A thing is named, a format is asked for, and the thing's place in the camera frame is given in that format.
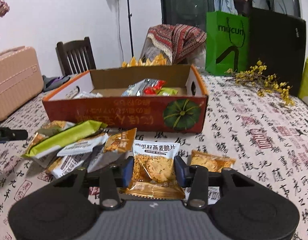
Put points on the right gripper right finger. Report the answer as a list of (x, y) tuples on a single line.
[(229, 205)]

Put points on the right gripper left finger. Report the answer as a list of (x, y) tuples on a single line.
[(71, 205)]

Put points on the green snack bar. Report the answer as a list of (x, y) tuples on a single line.
[(64, 138)]

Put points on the oat crisp packet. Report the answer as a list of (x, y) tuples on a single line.
[(153, 171)]

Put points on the orange cracker packet right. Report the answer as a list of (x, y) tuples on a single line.
[(213, 163)]

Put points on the white brown snack packet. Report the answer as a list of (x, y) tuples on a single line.
[(83, 146)]

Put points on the calligraphy print tablecloth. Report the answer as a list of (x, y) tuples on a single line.
[(268, 140)]

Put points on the green white snack packet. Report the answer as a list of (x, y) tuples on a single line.
[(53, 128)]

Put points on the oat cracker packet left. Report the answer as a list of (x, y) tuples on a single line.
[(121, 142)]

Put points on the yellow dried flower branch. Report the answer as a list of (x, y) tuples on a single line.
[(255, 79)]

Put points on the grey purple folded cloth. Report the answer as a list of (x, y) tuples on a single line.
[(51, 83)]

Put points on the red cardboard pumpkin box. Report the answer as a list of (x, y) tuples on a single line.
[(97, 95)]

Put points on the pink hard-shell suitcase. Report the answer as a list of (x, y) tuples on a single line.
[(20, 79)]

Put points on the silver red snack packet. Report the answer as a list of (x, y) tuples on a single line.
[(144, 87)]

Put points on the dark wooden chair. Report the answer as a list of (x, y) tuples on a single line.
[(75, 57)]

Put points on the orange paper flowers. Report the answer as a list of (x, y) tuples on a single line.
[(159, 60)]

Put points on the black paper bag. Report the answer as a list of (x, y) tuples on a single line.
[(279, 41)]

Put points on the green mucun paper bag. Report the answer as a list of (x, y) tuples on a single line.
[(227, 42)]

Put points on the red patterned cloth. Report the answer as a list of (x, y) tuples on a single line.
[(176, 41)]

